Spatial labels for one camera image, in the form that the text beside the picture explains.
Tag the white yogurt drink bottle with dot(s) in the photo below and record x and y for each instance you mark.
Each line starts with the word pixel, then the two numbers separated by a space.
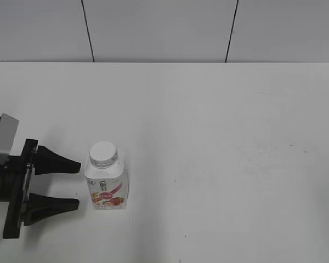
pixel 108 187

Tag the white screw cap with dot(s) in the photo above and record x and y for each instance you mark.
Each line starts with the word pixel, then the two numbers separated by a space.
pixel 103 154

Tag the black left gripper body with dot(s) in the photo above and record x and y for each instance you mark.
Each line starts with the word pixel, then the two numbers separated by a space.
pixel 15 176

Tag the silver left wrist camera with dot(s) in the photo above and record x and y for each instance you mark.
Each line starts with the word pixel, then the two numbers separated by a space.
pixel 8 128

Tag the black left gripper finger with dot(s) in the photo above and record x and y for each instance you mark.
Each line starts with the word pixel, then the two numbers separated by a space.
pixel 48 162
pixel 42 207

